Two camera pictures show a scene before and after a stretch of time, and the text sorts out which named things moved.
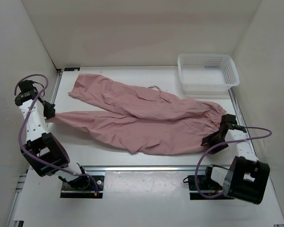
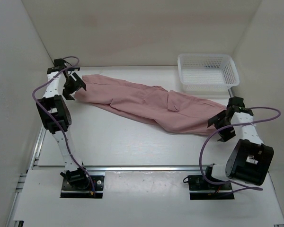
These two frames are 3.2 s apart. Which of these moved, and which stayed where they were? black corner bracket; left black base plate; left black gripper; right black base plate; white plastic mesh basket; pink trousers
Moved: pink trousers; left black gripper
Stayed: right black base plate; left black base plate; black corner bracket; white plastic mesh basket
